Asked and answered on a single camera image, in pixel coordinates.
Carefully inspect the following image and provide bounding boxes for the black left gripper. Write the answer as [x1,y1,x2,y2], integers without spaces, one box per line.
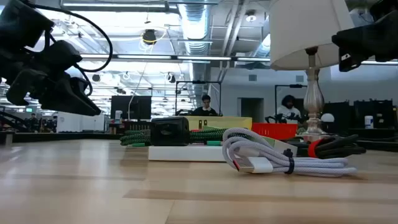
[0,39,102,117]

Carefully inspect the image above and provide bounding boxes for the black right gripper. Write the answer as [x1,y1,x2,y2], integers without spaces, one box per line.
[331,11,398,73]

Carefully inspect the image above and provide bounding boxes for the black wall charger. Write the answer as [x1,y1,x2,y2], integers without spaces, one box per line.
[150,116,191,147]

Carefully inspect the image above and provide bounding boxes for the white braided USB cable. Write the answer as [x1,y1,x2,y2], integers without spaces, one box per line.
[221,127,359,179]

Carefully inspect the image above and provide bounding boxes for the green black braided cable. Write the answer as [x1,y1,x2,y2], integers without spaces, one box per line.
[119,127,250,148]

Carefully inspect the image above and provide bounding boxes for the yellow translucent plastic bin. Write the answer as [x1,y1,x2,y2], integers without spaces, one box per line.
[183,116,253,131]

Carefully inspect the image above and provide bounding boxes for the black background workbench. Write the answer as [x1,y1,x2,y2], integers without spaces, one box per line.
[0,131,123,145]

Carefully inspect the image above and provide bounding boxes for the white table lamp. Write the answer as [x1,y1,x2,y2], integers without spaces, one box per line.
[269,0,355,144]

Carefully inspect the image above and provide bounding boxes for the black equipment cases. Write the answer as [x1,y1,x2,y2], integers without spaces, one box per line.
[323,98,397,129]

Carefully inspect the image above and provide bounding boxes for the black computer monitor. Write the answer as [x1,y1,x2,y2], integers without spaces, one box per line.
[110,95,152,121]

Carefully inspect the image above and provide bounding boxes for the black plastic basket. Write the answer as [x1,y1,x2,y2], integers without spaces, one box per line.
[122,121,153,132]

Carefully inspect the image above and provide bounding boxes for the person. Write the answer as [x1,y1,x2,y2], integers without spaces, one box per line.
[276,94,303,125]
[192,94,219,117]

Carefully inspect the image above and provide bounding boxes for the black ceiling device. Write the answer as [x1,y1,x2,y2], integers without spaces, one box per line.
[142,29,157,45]

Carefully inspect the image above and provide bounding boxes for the red plastic basket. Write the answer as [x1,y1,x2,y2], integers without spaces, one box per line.
[251,122,299,141]

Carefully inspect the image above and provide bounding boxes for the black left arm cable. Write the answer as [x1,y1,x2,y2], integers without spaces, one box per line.
[27,2,114,97]

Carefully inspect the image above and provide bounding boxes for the black metal stand frame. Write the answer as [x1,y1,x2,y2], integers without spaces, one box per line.
[274,83,308,119]

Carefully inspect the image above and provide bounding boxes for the silver ventilation duct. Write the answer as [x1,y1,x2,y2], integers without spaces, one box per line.
[177,0,213,57]

